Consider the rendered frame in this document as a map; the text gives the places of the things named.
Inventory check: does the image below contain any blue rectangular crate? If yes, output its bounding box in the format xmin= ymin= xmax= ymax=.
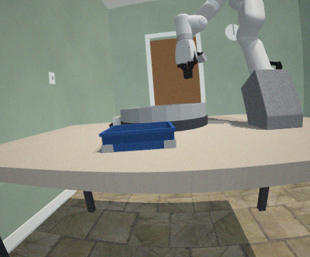
xmin=99 ymin=121 xmax=176 ymax=153

